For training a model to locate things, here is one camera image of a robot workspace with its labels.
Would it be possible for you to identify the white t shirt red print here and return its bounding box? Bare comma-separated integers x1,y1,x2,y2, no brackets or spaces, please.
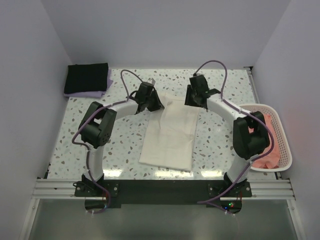
139,92,200,172

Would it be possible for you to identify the white plastic laundry basket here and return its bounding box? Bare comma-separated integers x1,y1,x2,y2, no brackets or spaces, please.
240,103,293,172

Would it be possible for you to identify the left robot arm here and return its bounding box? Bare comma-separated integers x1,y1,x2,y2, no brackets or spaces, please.
71,81,165,199

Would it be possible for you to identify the pink t shirt in basket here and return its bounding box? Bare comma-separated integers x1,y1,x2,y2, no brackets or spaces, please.
252,113,281,169

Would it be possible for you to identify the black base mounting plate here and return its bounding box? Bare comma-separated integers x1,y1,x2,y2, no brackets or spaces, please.
73,179,253,213

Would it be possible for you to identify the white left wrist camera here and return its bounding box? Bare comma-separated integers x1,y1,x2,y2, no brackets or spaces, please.
147,78,156,86

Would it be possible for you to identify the folded black t shirt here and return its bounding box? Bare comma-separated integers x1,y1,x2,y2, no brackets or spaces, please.
64,63,109,95

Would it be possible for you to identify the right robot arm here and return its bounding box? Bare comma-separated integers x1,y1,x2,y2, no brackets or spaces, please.
184,74,275,204

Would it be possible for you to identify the folded purple t shirt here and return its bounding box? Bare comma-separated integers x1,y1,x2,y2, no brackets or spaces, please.
63,69,115,99

